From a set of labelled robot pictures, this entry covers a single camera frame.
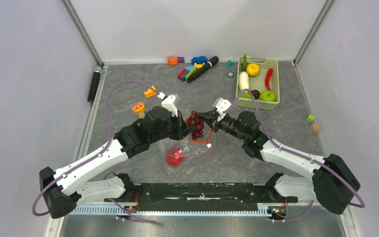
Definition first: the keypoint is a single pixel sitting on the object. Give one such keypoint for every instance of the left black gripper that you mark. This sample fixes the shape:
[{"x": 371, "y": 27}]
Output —
[{"x": 181, "y": 131}]

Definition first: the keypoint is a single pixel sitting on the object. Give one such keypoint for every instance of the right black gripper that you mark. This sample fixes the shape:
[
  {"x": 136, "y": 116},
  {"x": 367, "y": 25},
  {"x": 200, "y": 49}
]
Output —
[{"x": 210, "y": 116}]

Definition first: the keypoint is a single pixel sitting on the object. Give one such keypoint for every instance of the purple grape bunch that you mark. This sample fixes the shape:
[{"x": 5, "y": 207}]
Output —
[{"x": 196, "y": 123}]

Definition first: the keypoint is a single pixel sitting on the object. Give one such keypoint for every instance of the clear zip bag orange zipper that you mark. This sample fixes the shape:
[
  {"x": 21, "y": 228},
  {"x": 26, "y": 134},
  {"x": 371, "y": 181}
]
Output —
[{"x": 190, "y": 148}]

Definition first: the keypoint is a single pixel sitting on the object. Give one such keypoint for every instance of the red apple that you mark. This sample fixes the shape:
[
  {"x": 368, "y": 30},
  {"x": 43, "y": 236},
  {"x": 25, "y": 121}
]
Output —
[{"x": 174, "y": 156}]

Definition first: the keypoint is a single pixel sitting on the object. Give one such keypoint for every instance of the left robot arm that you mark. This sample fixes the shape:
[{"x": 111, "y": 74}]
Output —
[{"x": 65, "y": 188}]

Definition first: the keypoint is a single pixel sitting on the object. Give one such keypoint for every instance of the light green fruit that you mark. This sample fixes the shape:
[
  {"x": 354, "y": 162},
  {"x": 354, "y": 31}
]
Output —
[{"x": 245, "y": 95}]

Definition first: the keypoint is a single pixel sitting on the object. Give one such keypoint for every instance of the wooden cube left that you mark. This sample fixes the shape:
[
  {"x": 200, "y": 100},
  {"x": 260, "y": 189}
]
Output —
[{"x": 141, "y": 115}]

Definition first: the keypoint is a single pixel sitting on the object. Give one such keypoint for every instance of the wooden cube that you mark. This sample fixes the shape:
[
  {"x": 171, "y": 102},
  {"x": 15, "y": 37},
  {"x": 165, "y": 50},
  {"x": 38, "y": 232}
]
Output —
[
  {"x": 315, "y": 127},
  {"x": 141, "y": 115}
]

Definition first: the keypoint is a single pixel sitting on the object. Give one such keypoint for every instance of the orange toy brick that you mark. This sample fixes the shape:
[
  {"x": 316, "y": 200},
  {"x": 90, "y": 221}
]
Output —
[{"x": 150, "y": 92}]

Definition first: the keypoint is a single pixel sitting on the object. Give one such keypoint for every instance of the dark brown fruit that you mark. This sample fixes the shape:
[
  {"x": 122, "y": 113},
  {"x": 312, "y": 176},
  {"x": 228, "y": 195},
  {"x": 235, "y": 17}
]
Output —
[{"x": 256, "y": 94}]

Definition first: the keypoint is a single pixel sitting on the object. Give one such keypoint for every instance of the white radish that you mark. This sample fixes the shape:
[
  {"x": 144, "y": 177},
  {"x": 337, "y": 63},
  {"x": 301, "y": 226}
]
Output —
[{"x": 243, "y": 81}]

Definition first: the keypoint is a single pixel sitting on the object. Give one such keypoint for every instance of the coloured block stack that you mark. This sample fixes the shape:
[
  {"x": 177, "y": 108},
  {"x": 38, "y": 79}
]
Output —
[{"x": 188, "y": 71}]

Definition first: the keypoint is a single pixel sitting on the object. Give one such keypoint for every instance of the black microphone on table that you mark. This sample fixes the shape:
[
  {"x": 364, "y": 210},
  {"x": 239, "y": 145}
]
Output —
[{"x": 209, "y": 64}]

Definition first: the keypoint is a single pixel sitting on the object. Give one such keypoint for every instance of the teal block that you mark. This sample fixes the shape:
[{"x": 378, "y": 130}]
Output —
[{"x": 229, "y": 63}]

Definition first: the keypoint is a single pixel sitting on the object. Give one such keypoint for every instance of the green apple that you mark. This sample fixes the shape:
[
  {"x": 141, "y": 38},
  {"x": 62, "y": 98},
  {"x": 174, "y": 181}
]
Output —
[{"x": 267, "y": 96}]

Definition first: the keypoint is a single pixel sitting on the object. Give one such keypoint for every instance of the blue toy car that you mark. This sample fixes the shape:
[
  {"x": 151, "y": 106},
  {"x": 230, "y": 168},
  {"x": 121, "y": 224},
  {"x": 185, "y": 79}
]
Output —
[{"x": 199, "y": 60}]

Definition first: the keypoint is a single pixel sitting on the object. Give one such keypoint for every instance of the yellow lemon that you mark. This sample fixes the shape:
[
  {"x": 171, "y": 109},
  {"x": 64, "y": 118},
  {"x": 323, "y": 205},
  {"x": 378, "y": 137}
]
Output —
[{"x": 252, "y": 69}]

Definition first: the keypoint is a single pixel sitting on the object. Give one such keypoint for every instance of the green plastic basket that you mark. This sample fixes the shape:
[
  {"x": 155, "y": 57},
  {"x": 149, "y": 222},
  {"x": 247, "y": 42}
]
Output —
[{"x": 258, "y": 82}]

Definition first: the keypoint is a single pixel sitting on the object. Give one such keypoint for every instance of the green leaf vegetable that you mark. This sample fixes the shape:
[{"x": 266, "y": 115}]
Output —
[{"x": 244, "y": 63}]

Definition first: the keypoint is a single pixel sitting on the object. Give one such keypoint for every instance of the red chili pepper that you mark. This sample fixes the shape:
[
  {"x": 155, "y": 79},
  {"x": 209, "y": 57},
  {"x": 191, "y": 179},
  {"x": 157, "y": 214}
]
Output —
[{"x": 267, "y": 78}]

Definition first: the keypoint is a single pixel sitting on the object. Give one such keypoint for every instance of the green cube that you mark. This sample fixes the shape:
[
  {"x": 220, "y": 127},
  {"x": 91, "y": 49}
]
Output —
[{"x": 310, "y": 118}]

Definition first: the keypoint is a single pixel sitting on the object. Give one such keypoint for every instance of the wooden cube right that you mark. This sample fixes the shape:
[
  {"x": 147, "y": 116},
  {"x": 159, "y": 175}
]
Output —
[{"x": 315, "y": 127}]

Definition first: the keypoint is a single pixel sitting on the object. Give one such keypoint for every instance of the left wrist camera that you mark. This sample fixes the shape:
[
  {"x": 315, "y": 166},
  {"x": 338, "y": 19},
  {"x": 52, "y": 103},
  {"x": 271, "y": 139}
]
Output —
[{"x": 169, "y": 103}]

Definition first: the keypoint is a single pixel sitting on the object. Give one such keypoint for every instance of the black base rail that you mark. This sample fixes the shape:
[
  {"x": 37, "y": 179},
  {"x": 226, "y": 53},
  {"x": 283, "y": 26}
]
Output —
[{"x": 202, "y": 197}]

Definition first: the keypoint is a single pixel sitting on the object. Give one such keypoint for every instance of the black microphone at wall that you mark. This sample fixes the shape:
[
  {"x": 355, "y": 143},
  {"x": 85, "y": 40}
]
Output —
[{"x": 97, "y": 70}]

